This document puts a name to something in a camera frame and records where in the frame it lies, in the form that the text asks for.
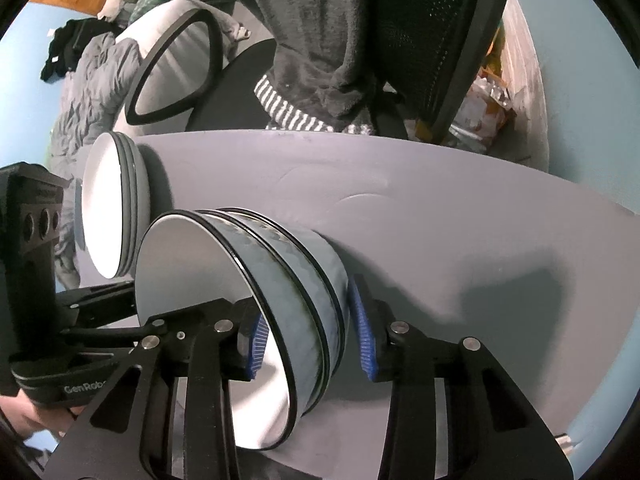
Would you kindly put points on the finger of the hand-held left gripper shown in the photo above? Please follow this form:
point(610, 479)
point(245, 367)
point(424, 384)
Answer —
point(110, 334)
point(95, 302)

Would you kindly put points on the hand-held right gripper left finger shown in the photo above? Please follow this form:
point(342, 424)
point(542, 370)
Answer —
point(257, 341)

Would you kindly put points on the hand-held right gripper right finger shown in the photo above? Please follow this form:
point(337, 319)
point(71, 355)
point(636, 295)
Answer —
point(362, 330)

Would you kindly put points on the large white plate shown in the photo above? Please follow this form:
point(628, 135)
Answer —
point(143, 195)

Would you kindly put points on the person's left hand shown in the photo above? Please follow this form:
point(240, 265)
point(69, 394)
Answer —
point(25, 417)

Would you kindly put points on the grey comforter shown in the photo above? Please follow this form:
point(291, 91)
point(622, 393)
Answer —
point(85, 100)

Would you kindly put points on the black clothing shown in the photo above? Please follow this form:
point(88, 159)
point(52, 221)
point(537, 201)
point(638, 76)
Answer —
point(70, 50)

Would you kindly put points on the pile of plastic bags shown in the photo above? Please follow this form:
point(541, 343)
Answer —
point(490, 105)

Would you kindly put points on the white pillow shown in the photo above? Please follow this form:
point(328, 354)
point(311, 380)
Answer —
point(175, 50)

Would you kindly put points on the black office chair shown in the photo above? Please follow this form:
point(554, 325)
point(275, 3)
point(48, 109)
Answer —
point(440, 35)

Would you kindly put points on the dark grey fleece robe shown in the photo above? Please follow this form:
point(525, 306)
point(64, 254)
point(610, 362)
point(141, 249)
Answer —
point(310, 25)

